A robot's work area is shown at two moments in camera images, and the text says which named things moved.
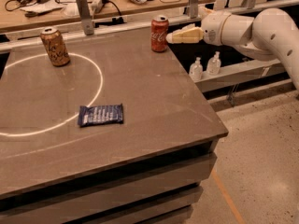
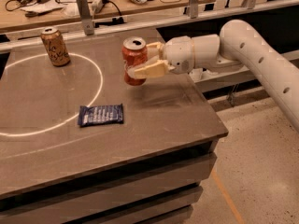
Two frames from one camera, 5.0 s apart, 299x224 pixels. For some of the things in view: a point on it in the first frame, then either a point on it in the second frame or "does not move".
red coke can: x=160 y=34 → x=134 y=52
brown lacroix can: x=56 y=50 does not move
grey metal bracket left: x=85 y=14 does not move
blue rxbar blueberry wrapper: x=100 y=115 does not move
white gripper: x=213 y=27 → x=177 y=54
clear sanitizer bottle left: x=195 y=70 does not move
